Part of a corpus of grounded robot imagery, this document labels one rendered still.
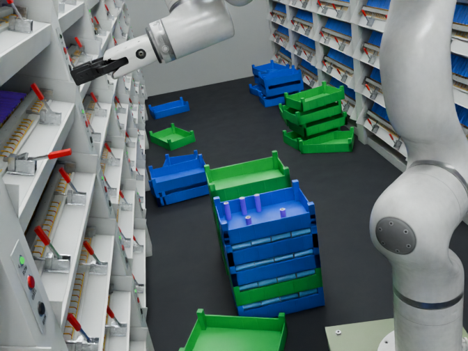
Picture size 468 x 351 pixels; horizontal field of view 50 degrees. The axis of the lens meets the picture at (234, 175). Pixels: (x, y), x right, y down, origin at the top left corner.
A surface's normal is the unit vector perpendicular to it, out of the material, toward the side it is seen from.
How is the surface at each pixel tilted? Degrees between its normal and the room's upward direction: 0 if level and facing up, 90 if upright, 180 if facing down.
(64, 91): 90
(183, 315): 0
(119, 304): 19
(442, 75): 86
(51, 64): 90
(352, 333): 1
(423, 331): 91
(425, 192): 26
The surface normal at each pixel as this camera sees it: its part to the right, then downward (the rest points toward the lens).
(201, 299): -0.15, -0.90
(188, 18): -0.08, -0.22
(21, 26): 0.16, 0.38
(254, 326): -0.25, 0.43
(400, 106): -0.72, 0.47
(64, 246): 0.18, -0.92
